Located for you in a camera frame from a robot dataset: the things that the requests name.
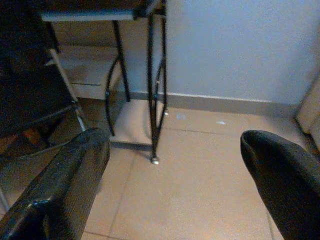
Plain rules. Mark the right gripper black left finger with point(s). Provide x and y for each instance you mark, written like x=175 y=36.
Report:
x=57 y=190

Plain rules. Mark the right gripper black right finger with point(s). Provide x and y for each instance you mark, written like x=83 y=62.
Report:
x=290 y=185

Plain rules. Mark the grey quilted bed mattress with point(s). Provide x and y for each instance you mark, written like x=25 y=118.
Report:
x=311 y=112

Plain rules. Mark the black chair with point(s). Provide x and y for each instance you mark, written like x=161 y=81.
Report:
x=25 y=87

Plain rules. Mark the white top desk black legs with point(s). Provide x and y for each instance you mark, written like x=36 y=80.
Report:
x=87 y=17

